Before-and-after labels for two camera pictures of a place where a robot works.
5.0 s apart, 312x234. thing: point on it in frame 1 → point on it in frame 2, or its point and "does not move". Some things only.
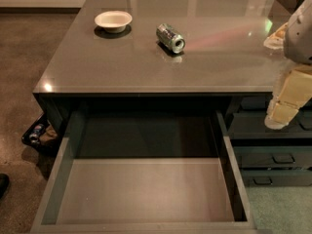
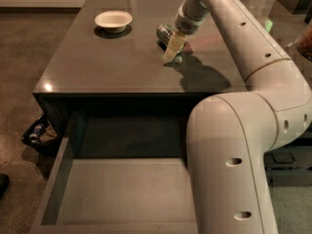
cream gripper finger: [294, 92] → [175, 46]
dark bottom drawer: [277, 177] does not move
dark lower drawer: [274, 157] does not move
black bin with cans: [43, 136] does not move
